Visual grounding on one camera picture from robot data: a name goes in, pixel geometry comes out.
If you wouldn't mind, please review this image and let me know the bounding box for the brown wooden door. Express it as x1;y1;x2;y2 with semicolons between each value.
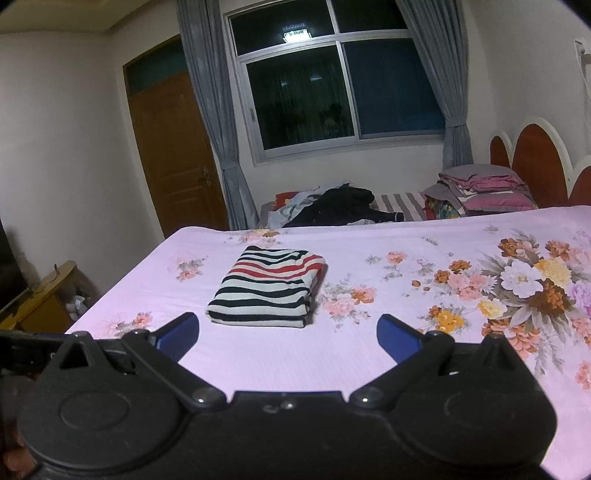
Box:
122;34;230;238

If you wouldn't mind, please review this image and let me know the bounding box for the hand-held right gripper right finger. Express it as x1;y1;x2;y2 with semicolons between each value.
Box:
349;313;527;411

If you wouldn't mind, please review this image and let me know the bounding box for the colourful printed cloth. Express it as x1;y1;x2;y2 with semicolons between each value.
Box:
424;196;462;220

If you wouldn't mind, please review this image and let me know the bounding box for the pink floral bed sheet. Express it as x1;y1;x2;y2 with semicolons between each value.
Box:
65;205;591;480

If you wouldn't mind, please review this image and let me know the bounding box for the wooden side cabinet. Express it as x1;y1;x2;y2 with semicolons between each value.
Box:
0;260;100;334

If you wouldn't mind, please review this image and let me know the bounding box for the stack of pink pillows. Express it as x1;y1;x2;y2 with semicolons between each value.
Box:
422;164;539;215

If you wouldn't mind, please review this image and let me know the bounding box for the black screen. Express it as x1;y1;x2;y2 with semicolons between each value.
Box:
0;217;29;315

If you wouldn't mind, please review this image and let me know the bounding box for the grey striped mattress cover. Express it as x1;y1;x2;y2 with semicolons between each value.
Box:
372;191;430;222

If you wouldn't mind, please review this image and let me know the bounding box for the white power cable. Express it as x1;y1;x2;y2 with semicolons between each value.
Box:
576;55;591;100

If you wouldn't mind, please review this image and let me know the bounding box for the striped knit sweater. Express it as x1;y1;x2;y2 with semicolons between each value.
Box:
205;246;327;329

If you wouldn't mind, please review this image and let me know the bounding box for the grey curtain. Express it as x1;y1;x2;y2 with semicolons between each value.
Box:
177;0;259;230
394;0;476;171

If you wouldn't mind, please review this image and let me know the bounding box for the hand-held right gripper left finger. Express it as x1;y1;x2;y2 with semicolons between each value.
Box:
48;312;228;412

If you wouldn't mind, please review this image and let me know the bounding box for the pile of dark clothes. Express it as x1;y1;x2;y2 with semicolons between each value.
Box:
261;182;404;229

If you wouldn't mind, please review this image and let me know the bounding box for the sliding glass window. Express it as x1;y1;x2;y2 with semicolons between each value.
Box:
224;0;451;164

